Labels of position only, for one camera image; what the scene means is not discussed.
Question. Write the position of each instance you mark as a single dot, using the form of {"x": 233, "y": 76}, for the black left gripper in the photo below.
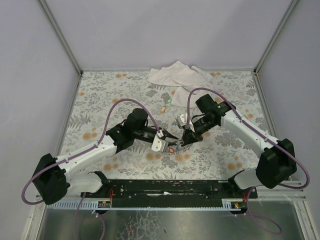
{"x": 164, "y": 139}

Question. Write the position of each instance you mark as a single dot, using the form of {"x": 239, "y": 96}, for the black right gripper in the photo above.
{"x": 189, "y": 135}

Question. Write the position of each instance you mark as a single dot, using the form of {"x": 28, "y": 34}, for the white disc with keyrings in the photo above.
{"x": 182, "y": 148}

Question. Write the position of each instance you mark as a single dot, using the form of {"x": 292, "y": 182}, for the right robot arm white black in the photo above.
{"x": 275, "y": 163}

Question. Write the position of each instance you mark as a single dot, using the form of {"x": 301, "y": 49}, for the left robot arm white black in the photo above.
{"x": 57, "y": 177}

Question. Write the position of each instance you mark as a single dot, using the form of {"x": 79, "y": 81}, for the white crumpled cloth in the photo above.
{"x": 183, "y": 77}

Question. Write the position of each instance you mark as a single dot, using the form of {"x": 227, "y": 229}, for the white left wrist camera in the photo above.
{"x": 159, "y": 144}

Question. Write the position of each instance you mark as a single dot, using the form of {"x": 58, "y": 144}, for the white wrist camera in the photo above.
{"x": 159, "y": 144}
{"x": 183, "y": 121}

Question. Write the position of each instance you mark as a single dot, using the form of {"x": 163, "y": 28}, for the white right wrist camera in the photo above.
{"x": 183, "y": 121}

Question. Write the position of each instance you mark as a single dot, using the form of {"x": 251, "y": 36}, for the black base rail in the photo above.
{"x": 172, "y": 190}

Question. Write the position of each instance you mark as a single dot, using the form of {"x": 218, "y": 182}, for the white slotted cable duct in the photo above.
{"x": 154, "y": 205}

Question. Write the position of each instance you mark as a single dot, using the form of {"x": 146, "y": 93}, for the grey left corner post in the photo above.
{"x": 59, "y": 35}

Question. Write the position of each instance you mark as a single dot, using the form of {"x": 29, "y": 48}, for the grey aluminium corner post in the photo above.
{"x": 275, "y": 36}

